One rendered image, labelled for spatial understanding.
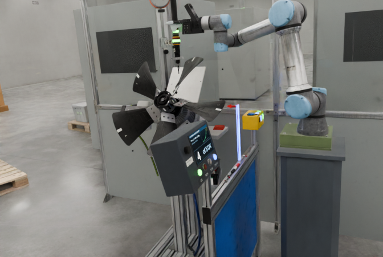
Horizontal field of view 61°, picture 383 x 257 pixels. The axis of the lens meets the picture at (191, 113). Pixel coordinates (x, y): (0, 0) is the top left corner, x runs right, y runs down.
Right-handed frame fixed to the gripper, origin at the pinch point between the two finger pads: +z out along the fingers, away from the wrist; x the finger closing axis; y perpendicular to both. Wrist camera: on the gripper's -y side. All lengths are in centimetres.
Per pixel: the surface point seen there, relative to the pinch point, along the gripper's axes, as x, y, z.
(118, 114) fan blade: -12, 52, 35
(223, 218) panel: -36, 96, -39
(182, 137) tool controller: -79, 41, -42
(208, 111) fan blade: -5, 50, -22
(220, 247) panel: -41, 109, -39
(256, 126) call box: 21, 65, -43
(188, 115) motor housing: 8, 57, -4
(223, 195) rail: -38, 83, -41
